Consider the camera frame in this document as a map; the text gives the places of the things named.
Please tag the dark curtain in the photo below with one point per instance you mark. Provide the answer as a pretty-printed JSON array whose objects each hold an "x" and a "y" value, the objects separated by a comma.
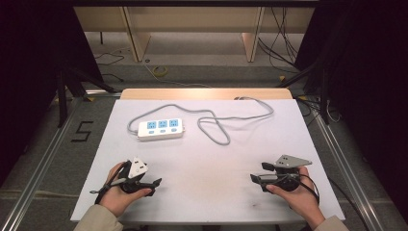
[
  {"x": 35, "y": 64},
  {"x": 369, "y": 80}
]

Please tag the person's left hand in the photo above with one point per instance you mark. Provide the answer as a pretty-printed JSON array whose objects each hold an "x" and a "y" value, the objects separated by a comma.
[{"x": 119, "y": 198}]

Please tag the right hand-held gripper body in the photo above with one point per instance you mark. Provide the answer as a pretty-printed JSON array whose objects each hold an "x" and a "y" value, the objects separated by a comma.
[{"x": 287, "y": 174}]

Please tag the yellow tape roll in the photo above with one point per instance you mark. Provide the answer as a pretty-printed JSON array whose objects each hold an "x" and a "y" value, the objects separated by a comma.
[{"x": 159, "y": 71}]

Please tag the metal floor rail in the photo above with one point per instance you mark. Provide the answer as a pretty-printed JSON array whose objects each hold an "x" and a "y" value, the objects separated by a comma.
[
  {"x": 348, "y": 166},
  {"x": 38, "y": 166}
]

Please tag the person's right hand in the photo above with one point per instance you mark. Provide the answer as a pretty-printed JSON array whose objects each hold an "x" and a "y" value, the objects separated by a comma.
[{"x": 300, "y": 202}]

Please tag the wooden table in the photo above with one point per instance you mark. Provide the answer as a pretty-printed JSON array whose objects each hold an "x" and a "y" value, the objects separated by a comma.
[{"x": 205, "y": 93}]

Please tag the light wooden desk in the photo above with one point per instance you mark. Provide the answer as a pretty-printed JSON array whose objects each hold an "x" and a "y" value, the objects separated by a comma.
[{"x": 192, "y": 19}]

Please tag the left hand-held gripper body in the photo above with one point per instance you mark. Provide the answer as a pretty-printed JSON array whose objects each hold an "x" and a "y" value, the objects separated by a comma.
[{"x": 137, "y": 168}]

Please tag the black metal stand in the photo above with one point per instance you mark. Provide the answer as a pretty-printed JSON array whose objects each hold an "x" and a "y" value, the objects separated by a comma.
[
  {"x": 317, "y": 83},
  {"x": 69, "y": 86}
]

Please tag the white power strip blue sockets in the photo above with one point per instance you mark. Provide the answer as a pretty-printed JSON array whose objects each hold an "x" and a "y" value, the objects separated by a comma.
[{"x": 160, "y": 129}]

